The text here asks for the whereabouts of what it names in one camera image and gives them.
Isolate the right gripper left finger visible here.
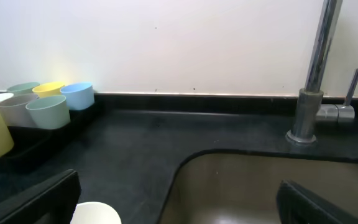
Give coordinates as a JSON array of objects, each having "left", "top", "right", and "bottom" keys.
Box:
[{"left": 0, "top": 169, "right": 81, "bottom": 224}]

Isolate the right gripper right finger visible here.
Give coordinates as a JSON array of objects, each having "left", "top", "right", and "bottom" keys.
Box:
[{"left": 275, "top": 179, "right": 358, "bottom": 224}]

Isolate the black tray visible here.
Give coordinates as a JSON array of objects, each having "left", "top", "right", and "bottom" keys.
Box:
[{"left": 0, "top": 101, "right": 103, "bottom": 175}]

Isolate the steel sink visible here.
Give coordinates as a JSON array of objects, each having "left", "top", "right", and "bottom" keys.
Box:
[{"left": 157, "top": 150, "right": 358, "bottom": 224}]

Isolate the green cup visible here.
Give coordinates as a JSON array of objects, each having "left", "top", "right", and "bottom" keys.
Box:
[
  {"left": 6, "top": 82, "right": 41, "bottom": 96},
  {"left": 25, "top": 94, "right": 71, "bottom": 131}
]

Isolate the grey cup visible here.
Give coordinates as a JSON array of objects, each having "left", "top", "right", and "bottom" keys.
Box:
[{"left": 0, "top": 93, "right": 40, "bottom": 128}]

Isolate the steel tap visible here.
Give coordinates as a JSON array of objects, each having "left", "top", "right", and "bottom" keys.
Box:
[{"left": 285, "top": 0, "right": 358, "bottom": 146}]

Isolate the blue cup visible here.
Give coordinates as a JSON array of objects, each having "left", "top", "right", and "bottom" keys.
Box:
[{"left": 59, "top": 82, "right": 96, "bottom": 111}]

